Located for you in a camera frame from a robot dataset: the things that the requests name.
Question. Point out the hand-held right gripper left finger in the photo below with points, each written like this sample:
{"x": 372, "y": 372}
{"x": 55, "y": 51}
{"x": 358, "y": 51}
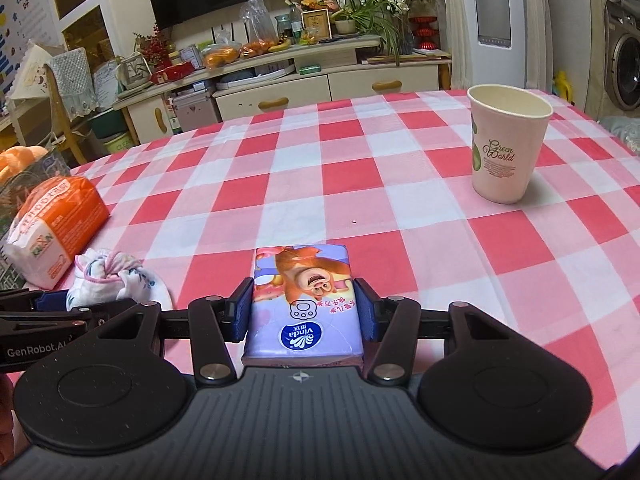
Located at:
{"x": 242, "y": 310}

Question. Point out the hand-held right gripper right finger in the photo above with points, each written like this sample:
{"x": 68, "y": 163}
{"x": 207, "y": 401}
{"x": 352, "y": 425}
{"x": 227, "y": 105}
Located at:
{"x": 364, "y": 310}

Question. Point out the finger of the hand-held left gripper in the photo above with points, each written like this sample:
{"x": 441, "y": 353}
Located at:
{"x": 45, "y": 321}
{"x": 50, "y": 300}

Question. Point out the purple tissue packet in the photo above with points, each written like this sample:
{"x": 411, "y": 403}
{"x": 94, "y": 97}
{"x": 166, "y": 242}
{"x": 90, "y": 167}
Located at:
{"x": 300, "y": 310}

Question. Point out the white floral cloth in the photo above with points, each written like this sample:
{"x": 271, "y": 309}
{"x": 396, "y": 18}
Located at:
{"x": 115, "y": 275}

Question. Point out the orange plush toy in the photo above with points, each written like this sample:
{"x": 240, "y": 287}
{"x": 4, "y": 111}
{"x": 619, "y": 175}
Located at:
{"x": 20, "y": 160}

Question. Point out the orange plastic packet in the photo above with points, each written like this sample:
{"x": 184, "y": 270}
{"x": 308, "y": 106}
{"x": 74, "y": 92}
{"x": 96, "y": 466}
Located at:
{"x": 60, "y": 215}

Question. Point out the red white checkered tablecloth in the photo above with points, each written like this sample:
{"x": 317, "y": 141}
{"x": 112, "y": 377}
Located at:
{"x": 400, "y": 185}

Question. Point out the yellow green bucket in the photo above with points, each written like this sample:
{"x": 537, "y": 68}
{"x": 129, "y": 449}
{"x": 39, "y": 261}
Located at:
{"x": 119, "y": 144}

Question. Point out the wooden chair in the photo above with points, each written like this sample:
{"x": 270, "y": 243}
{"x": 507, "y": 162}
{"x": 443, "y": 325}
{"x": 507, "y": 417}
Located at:
{"x": 65, "y": 130}

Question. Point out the green storage bin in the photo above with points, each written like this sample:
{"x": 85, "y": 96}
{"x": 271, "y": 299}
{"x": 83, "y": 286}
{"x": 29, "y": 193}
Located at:
{"x": 107, "y": 124}

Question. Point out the printed paper cup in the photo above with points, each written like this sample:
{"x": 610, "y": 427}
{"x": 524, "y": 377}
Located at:
{"x": 500, "y": 160}

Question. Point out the pink storage box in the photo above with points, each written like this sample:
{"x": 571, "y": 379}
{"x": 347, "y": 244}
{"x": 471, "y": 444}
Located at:
{"x": 195, "y": 110}

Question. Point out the white crochet lace cover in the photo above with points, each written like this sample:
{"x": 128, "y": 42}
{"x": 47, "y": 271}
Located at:
{"x": 72, "y": 80}

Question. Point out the cream television cabinet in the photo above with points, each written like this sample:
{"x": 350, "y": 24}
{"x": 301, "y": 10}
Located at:
{"x": 380, "y": 85}

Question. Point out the beige embroidered cloth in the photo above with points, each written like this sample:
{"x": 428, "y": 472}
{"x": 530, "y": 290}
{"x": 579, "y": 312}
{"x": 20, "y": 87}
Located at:
{"x": 32, "y": 72}

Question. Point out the glass tank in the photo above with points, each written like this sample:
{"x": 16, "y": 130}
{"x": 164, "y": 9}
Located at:
{"x": 134, "y": 71}

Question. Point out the red tin box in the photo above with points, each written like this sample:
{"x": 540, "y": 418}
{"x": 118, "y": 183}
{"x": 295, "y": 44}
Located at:
{"x": 172, "y": 72}

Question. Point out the bag of oranges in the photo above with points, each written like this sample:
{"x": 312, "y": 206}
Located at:
{"x": 220, "y": 56}

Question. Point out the bunch of bananas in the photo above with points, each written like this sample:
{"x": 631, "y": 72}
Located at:
{"x": 280, "y": 46}

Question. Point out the white standing air conditioner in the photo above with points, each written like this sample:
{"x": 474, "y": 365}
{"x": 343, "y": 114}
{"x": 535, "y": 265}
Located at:
{"x": 495, "y": 70}

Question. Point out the red berry branch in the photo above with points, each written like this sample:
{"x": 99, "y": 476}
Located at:
{"x": 152, "y": 45}

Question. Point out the green potted plant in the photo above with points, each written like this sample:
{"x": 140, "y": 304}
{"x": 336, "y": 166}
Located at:
{"x": 375, "y": 25}

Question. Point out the glass jar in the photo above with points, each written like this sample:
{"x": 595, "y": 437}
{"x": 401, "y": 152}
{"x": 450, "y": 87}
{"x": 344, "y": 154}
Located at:
{"x": 282, "y": 27}

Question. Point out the green glass bottle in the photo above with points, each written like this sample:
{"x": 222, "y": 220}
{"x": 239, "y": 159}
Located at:
{"x": 296, "y": 22}

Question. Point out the clear plastic bag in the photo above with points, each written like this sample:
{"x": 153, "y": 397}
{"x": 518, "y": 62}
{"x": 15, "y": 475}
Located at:
{"x": 257, "y": 17}

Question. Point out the yellow plastic toy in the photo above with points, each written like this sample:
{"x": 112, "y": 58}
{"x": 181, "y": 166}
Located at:
{"x": 562, "y": 87}

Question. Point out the grey patterned cushion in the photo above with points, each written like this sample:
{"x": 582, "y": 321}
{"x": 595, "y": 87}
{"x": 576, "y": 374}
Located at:
{"x": 620, "y": 132}

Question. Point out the white covered cabinet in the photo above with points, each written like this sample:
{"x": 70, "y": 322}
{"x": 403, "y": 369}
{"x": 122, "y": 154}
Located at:
{"x": 575, "y": 45}

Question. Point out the silver washing machine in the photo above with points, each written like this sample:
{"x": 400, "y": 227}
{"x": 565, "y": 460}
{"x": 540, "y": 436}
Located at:
{"x": 625, "y": 70}

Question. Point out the wall poster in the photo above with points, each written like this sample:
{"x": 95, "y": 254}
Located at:
{"x": 25, "y": 25}

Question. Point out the red pedestal stand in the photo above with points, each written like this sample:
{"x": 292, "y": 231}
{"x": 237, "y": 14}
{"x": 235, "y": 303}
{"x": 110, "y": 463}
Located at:
{"x": 424, "y": 35}

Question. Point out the wooden picture frame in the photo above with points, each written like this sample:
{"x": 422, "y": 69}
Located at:
{"x": 316, "y": 25}

